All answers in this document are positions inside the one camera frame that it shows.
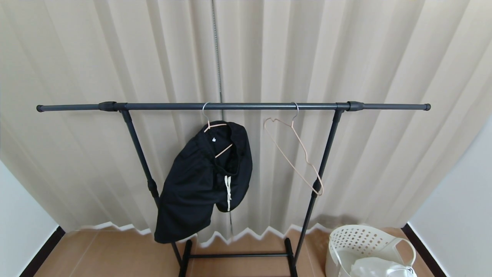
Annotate black shorts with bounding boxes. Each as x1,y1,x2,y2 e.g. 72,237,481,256
154,121,253,244

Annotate pink clothes hanger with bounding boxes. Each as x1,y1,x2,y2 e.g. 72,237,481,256
202,102,234,159
264,102,324,197

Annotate white laundry basket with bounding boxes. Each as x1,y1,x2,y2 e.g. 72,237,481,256
325,225,417,277

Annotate black clothes rack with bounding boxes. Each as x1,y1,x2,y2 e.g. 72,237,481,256
37,101,431,277

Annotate white printed T-shirt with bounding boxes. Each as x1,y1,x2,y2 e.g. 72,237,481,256
349,257,417,277

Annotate beige curtain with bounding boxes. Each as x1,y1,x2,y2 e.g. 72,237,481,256
0,0,492,247

